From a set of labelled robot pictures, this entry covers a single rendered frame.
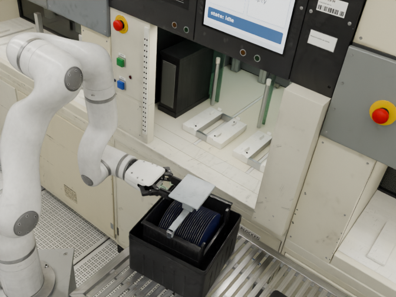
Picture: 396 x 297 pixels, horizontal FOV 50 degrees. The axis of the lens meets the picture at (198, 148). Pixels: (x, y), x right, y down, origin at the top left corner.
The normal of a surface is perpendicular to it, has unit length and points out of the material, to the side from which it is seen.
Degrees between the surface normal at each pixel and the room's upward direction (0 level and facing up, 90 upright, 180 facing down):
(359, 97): 90
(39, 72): 66
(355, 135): 90
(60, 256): 0
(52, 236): 0
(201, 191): 0
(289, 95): 90
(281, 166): 90
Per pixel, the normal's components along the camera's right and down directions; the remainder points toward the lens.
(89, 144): -0.28, -0.16
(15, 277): 0.22, 0.61
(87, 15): -0.61, 0.44
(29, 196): 0.84, -0.04
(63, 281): 0.09, -0.79
